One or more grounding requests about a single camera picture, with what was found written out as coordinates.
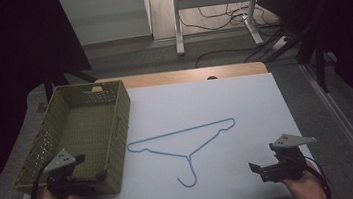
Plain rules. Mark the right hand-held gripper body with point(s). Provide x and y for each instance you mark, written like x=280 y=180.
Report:
x=288 y=166

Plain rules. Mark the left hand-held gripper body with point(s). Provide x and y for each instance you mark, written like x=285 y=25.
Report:
x=60 y=184

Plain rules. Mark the green plastic woven basket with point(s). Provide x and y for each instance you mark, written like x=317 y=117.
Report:
x=94 y=129

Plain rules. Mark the person's right hand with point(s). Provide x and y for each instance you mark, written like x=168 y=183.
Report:
x=304 y=190

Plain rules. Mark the white table mat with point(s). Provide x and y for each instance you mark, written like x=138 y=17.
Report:
x=238 y=159

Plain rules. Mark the black metal stand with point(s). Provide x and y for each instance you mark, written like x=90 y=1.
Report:
x=320 y=63

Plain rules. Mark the white power strip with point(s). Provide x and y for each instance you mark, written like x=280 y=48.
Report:
x=280 y=42

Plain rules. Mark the white panel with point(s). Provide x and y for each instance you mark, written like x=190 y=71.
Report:
x=104 y=17

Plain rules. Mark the white metal desk frame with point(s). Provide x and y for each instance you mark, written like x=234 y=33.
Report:
x=177 y=22

